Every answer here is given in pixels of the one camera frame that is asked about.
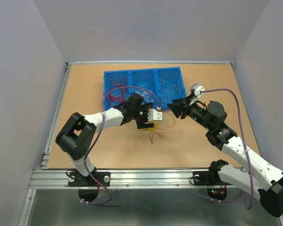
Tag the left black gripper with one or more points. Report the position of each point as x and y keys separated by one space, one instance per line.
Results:
x=140 y=124

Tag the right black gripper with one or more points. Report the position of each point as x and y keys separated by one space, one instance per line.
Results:
x=179 y=105

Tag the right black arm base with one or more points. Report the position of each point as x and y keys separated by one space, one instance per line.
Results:
x=216 y=189

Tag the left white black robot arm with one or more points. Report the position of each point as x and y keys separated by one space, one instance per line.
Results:
x=75 y=137

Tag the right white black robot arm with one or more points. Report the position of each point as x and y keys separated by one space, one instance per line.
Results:
x=261 y=178

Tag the blue three-compartment plastic bin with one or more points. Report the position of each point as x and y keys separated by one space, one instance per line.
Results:
x=157 y=85

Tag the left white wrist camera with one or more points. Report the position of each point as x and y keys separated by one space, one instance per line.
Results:
x=155 y=114

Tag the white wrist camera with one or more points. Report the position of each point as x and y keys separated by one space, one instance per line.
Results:
x=195 y=94
x=155 y=114

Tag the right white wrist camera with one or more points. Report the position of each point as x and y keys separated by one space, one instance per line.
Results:
x=195 y=94

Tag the aluminium side frame rail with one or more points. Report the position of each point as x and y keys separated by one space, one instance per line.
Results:
x=51 y=137

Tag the aluminium front rail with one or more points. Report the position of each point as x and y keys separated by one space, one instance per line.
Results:
x=137 y=179

